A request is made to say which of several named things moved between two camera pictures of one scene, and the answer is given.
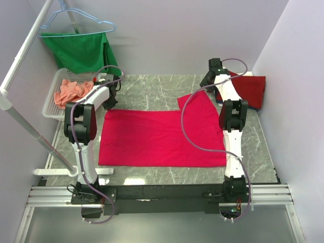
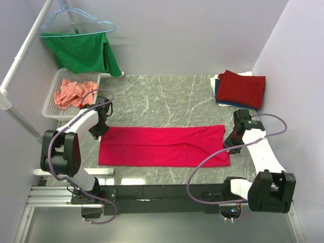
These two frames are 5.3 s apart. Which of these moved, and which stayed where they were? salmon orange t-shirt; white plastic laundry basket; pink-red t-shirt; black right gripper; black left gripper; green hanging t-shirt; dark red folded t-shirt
Moved: black right gripper; pink-red t-shirt; black left gripper
Stayed: white plastic laundry basket; salmon orange t-shirt; dark red folded t-shirt; green hanging t-shirt
